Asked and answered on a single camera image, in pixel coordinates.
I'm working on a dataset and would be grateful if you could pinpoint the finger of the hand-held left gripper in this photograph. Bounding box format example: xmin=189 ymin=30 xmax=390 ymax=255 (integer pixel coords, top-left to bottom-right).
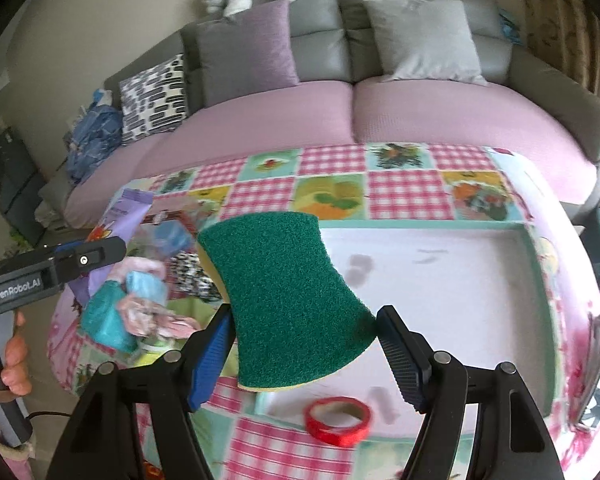
xmin=54 ymin=236 xmax=128 ymax=282

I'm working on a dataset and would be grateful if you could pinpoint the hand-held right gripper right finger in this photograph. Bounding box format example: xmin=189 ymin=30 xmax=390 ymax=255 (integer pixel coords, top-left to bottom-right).
xmin=375 ymin=305 xmax=567 ymax=480

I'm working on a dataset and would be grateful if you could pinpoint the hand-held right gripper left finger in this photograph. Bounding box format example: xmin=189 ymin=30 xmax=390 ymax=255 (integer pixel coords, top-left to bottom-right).
xmin=45 ymin=304 xmax=236 ymax=480

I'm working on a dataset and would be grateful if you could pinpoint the purple printed packet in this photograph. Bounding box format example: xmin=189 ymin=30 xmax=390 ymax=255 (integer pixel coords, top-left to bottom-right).
xmin=102 ymin=187 xmax=154 ymax=241

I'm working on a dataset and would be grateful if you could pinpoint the black and white patterned cloth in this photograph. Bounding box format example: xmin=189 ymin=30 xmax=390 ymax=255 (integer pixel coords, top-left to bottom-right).
xmin=170 ymin=252 xmax=226 ymax=303

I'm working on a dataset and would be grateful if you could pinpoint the green box with toothbrush items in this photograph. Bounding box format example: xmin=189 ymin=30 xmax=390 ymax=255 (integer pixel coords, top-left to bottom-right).
xmin=220 ymin=217 xmax=556 ymax=441

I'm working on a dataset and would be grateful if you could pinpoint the green scouring sponge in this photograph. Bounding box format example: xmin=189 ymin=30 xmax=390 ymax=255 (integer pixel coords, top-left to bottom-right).
xmin=197 ymin=211 xmax=378 ymax=391

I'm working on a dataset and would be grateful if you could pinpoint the person's left hand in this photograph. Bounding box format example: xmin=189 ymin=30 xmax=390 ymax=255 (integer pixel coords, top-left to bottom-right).
xmin=1 ymin=310 xmax=33 ymax=396

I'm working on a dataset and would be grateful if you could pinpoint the green cloth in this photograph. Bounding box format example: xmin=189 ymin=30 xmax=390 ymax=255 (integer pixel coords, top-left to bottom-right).
xmin=167 ymin=300 xmax=221 ymax=341

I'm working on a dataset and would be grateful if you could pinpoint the green packet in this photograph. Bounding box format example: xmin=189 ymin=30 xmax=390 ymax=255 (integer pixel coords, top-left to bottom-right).
xmin=137 ymin=337 xmax=181 ymax=361

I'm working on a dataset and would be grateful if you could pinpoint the pink printed cloth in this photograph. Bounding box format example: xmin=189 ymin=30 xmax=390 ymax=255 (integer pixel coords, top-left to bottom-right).
xmin=115 ymin=257 xmax=203 ymax=341

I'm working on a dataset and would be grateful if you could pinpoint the red tape roll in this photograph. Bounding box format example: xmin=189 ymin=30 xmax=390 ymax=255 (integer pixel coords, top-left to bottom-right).
xmin=303 ymin=396 xmax=372 ymax=448

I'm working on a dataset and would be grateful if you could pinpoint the blue clothes pile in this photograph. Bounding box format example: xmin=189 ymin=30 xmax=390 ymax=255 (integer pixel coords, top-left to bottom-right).
xmin=65 ymin=89 xmax=126 ymax=186

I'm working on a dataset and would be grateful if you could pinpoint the black and white patterned cushion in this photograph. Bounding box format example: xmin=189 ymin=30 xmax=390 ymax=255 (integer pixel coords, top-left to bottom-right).
xmin=119 ymin=54 xmax=188 ymax=143

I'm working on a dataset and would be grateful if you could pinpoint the patchwork checkered tablecloth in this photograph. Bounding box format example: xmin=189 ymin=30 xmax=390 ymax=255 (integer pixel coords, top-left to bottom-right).
xmin=45 ymin=142 xmax=600 ymax=480

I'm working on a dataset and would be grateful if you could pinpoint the pink sofa cover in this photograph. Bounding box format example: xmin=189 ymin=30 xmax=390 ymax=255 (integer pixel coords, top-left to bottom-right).
xmin=62 ymin=80 xmax=598 ymax=228

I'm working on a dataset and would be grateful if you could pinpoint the purple cushion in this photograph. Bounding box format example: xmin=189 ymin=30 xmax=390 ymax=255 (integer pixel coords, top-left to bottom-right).
xmin=196 ymin=0 xmax=301 ymax=108

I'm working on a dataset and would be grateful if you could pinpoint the light grey cushion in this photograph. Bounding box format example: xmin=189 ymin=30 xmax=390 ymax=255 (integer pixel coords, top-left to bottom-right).
xmin=364 ymin=0 xmax=488 ymax=86

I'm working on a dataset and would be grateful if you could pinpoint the grey sofa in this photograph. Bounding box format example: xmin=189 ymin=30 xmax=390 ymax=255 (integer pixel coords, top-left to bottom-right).
xmin=40 ymin=0 xmax=600 ymax=231

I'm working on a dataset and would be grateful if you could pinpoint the floral beige curtain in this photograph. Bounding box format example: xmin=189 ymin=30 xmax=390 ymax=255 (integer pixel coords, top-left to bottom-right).
xmin=522 ymin=0 xmax=600 ymax=96

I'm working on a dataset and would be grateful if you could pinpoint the black cable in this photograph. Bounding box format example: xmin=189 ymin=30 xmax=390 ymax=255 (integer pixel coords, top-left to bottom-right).
xmin=29 ymin=411 xmax=77 ymax=423

